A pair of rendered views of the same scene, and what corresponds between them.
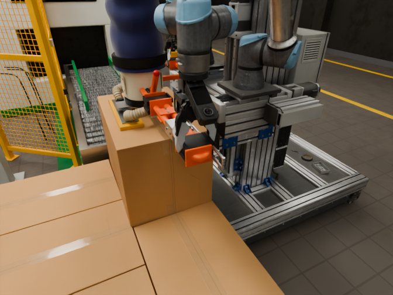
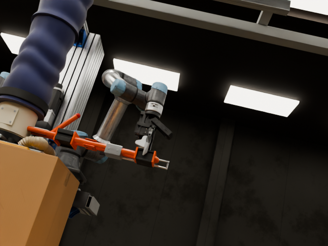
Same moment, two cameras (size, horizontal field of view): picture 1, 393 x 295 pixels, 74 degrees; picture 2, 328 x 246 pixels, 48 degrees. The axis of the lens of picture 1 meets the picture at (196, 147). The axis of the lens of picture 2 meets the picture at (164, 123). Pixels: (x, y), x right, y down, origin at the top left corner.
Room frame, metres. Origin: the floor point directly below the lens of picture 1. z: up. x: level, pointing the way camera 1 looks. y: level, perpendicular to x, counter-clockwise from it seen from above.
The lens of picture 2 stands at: (-0.17, 1.30, 0.63)
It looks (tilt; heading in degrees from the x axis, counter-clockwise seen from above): 22 degrees up; 300
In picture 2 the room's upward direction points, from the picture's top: 15 degrees clockwise
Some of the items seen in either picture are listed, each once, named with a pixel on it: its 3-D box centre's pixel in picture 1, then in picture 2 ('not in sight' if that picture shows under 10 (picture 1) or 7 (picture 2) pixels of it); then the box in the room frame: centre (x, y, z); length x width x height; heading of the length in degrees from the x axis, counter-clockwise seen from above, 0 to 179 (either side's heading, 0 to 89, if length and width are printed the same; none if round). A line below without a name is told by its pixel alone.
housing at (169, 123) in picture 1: (178, 129); (114, 151); (0.73, 0.06, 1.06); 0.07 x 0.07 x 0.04; 24
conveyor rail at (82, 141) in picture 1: (73, 100); not in sight; (2.41, 1.20, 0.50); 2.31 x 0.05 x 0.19; 26
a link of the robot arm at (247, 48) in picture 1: (253, 49); (75, 142); (1.24, -0.26, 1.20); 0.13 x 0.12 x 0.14; 56
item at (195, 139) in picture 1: (192, 148); (145, 156); (0.60, 0.01, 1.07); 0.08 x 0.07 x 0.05; 24
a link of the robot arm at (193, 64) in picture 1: (192, 62); (153, 110); (0.63, 0.01, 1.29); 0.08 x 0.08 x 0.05
